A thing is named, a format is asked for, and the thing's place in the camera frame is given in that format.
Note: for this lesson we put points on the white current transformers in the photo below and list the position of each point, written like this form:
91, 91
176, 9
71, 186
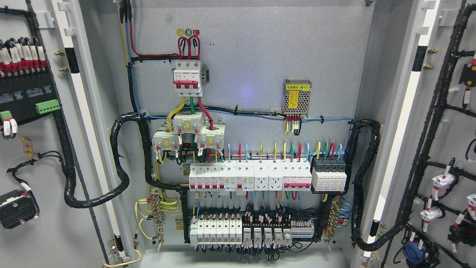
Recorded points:
188, 127

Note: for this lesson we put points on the red white main breaker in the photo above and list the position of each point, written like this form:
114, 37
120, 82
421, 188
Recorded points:
189, 77

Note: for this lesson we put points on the lower relay terminal row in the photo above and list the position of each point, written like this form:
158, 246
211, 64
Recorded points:
267, 229

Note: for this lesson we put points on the grey cabinet door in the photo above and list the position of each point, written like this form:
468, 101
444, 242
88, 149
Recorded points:
61, 236
419, 84

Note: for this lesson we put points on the white socket breaker row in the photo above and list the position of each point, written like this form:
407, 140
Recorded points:
252, 175

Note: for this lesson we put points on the perforated metal power supply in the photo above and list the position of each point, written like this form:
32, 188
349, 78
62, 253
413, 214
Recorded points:
297, 96

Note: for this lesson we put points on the black surge protector modules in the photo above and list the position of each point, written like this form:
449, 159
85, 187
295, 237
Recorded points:
329, 176

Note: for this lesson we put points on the black digital power meter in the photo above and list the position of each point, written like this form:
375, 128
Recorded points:
27, 97

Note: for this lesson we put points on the white lower breaker row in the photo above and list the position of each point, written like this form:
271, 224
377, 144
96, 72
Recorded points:
209, 230

